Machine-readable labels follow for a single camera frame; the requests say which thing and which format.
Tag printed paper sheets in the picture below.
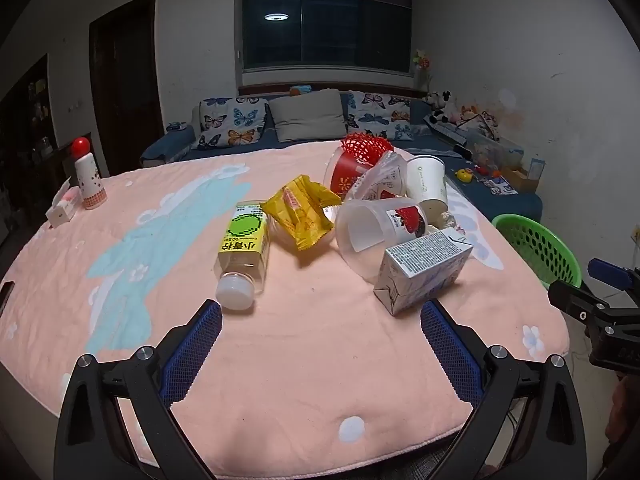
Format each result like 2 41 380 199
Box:
482 175 518 196

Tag pink white tissue box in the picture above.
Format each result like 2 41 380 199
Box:
45 177 82 227

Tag blue sofa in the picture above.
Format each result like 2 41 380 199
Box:
139 91 543 223

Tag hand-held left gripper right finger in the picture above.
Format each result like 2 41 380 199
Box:
420 299 587 480

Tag dark wooden door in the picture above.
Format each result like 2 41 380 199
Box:
89 0 166 178

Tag cardboard box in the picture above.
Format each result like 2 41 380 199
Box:
500 164 538 193

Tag red cap white bottle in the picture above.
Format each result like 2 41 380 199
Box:
70 136 108 211

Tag person's right forearm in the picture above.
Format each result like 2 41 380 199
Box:
605 375 640 461

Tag pink plush toy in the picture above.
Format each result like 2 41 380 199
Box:
450 102 481 126

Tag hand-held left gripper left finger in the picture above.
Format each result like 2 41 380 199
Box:
54 299 223 480

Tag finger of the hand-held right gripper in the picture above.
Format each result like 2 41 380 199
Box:
587 258 640 307
547 280 626 343

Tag butterfly print pillow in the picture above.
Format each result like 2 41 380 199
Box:
345 91 416 142
196 96 269 151

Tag white paper cup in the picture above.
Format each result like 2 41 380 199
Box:
406 154 449 221

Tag grey pillow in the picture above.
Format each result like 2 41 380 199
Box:
268 89 347 143

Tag clear plastic cup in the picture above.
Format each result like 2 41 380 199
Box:
335 196 441 283

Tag black white plush cow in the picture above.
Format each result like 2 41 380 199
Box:
425 91 453 123

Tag clear plastic storage box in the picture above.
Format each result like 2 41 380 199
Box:
467 127 523 168

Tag green label plastic bottle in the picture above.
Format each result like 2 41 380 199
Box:
215 200 272 311

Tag red paper bucket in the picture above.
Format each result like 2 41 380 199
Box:
324 145 386 201

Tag dark window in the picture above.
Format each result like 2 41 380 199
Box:
241 0 415 78

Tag clear plastic bag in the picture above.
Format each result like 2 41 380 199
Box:
352 152 413 206

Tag white milk carton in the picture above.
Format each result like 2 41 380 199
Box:
372 227 473 317

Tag artificial flowers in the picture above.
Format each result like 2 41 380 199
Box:
412 50 432 86

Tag green mesh basket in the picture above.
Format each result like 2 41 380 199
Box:
491 213 583 291

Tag red foam fruit net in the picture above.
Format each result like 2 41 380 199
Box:
340 131 395 166

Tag dark shelf cabinet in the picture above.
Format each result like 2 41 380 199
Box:
0 52 56 241

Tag yellow snack wrapper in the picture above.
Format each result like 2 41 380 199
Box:
260 175 343 252

